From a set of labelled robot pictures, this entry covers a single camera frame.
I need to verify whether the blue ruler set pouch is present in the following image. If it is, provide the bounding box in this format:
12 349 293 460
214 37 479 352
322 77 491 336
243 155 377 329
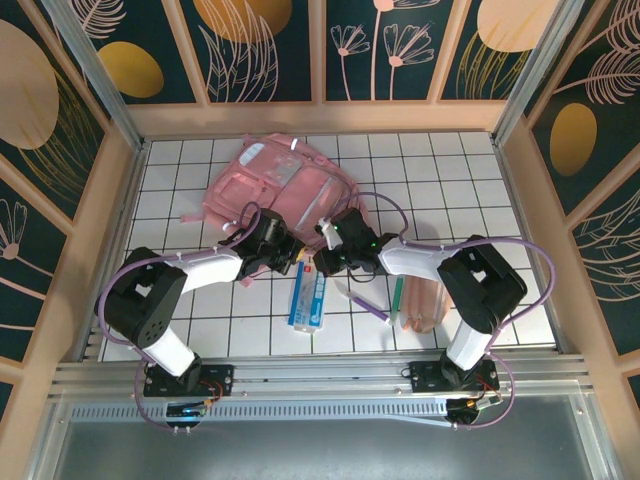
287 259 329 332

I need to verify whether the purple pen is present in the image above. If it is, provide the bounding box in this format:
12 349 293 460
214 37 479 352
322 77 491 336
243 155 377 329
348 290 390 324

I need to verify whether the pink student backpack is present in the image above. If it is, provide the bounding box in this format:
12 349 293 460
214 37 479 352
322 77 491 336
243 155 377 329
179 132 361 289

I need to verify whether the green marker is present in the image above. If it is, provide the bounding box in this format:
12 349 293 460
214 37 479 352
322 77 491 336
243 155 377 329
388 277 405 325

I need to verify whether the peach pencil case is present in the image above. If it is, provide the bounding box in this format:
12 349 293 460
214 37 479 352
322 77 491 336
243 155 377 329
400 273 454 335

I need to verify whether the small controller board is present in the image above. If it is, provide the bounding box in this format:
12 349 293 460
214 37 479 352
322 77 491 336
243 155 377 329
164 402 209 426
447 397 501 426

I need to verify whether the grey metal floor panel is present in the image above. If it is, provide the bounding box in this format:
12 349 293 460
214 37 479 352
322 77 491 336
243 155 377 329
29 394 616 480

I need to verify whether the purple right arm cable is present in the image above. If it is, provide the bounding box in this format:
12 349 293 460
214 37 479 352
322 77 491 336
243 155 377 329
327 192 557 431

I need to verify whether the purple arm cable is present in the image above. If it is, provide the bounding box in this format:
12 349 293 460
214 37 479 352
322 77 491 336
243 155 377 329
327 192 557 431
94 202 274 432

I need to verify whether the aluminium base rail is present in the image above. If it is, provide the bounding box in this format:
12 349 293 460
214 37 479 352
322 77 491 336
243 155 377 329
49 352 591 401

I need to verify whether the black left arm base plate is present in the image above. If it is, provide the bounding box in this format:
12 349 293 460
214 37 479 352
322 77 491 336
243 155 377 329
143 364 236 399

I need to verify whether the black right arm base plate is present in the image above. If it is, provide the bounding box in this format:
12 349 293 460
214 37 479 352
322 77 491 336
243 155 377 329
408 358 501 396

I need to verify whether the slotted grey cable duct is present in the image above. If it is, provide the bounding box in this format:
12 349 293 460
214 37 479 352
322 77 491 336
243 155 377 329
69 402 451 426

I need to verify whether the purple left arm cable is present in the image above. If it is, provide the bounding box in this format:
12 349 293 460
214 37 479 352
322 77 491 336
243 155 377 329
94 202 274 432

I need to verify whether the aluminium corner post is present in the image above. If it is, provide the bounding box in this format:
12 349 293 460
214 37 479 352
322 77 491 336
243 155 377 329
492 0 586 146
42 0 146 151

